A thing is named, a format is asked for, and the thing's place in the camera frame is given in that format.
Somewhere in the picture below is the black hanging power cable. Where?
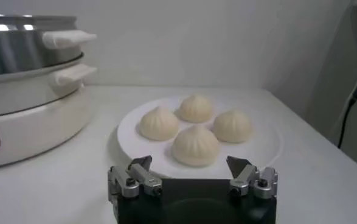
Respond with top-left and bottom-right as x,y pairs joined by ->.
337,96 -> 357,150

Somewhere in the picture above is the stainless steel steamer basket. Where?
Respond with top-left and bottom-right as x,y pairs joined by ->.
0,13 -> 97,77

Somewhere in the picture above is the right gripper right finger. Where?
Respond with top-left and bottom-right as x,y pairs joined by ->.
226,155 -> 279,200

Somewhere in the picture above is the white round plate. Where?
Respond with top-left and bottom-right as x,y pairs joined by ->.
116,94 -> 284,180

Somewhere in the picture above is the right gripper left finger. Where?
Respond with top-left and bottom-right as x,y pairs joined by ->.
107,155 -> 164,201

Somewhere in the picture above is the cream electric cooker base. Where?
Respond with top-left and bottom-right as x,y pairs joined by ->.
0,56 -> 97,171

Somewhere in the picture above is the white steamed baozi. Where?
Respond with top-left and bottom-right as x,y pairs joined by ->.
178,94 -> 214,124
212,108 -> 254,144
171,124 -> 221,167
139,105 -> 181,142

